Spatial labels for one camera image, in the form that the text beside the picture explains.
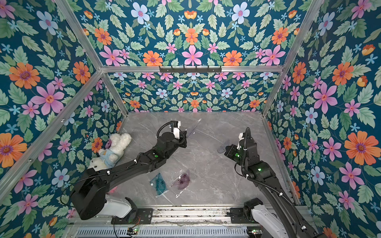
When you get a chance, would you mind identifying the green ruler set pouch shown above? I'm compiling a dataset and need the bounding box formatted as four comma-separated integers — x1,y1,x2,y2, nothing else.
149,173,169,198

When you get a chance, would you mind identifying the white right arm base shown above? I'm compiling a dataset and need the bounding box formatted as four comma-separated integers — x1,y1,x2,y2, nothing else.
243,198,288,238

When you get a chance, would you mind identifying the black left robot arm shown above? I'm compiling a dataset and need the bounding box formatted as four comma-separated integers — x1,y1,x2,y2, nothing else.
70,121,187,220

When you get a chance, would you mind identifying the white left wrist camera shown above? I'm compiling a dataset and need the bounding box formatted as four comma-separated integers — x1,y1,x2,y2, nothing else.
170,121,181,140

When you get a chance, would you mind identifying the white plush bear toy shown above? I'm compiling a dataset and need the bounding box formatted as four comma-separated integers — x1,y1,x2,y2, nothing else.
88,133,132,171

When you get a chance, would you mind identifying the clear purple ruler set pouch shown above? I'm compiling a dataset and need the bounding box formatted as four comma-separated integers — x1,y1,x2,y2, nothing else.
186,119,201,139

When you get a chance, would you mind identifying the black hook rail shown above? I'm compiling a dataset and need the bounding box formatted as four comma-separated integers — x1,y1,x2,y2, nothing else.
159,66,222,73

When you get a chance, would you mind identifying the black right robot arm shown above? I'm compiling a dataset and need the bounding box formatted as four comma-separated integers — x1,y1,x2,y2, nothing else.
224,128,325,238

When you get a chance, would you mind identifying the purple straight ruler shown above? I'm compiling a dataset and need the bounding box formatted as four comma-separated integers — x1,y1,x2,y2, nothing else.
217,141,230,154

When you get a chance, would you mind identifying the purple protractor set pouch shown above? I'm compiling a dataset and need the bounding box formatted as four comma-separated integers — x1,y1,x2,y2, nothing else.
170,170,191,198

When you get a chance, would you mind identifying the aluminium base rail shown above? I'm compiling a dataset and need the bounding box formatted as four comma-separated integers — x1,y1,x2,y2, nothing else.
62,204,316,238

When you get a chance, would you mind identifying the pink round toy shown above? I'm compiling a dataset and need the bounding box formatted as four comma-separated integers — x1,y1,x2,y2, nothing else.
108,186,118,194

